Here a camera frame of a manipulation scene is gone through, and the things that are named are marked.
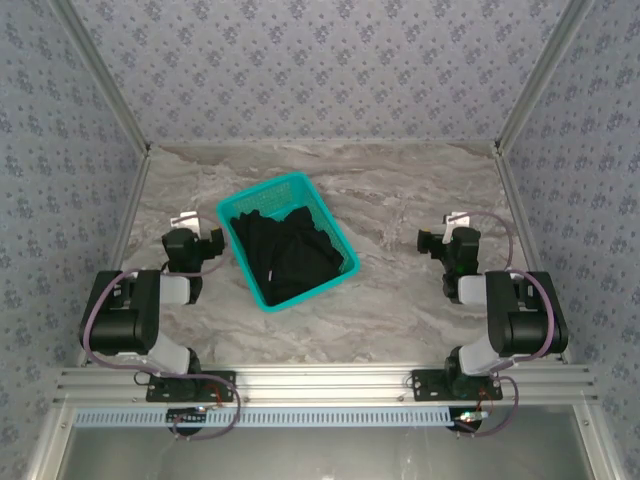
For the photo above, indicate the teal plastic mesh basket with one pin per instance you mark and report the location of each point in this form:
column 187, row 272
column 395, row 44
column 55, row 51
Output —
column 295, row 187

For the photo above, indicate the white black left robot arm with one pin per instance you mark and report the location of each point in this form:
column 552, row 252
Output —
column 120, row 320

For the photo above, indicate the grey metal panel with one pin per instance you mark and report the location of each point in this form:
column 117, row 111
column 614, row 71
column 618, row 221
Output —
column 320, row 455

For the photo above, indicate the black floral print t-shirt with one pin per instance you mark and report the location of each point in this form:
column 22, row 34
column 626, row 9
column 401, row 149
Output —
column 285, row 260

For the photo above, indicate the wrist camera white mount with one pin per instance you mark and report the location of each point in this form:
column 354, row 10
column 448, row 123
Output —
column 457, row 219
column 185, row 219

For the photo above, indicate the small black controller board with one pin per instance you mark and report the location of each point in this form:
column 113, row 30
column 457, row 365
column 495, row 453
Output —
column 185, row 416
column 470, row 416

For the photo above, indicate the aluminium corner post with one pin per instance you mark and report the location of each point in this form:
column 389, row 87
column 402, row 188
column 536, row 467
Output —
column 546, row 65
column 102, row 67

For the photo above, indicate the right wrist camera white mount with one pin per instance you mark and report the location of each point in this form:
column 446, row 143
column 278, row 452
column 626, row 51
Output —
column 457, row 219

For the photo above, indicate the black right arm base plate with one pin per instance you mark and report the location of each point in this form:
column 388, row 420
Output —
column 425, row 385

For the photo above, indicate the aluminium table side rail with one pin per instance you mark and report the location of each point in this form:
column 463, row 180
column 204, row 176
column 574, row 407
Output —
column 514, row 200
column 120, row 245

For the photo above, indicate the aluminium frame bar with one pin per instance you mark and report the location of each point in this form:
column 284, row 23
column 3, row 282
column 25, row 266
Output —
column 592, row 440
column 50, row 445

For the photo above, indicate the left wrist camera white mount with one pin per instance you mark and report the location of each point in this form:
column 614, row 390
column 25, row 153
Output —
column 185, row 219

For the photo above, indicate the wide aluminium frame rail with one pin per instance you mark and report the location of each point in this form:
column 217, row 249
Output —
column 320, row 385

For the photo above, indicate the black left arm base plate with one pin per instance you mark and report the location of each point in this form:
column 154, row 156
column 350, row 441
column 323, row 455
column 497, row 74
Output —
column 222, row 387

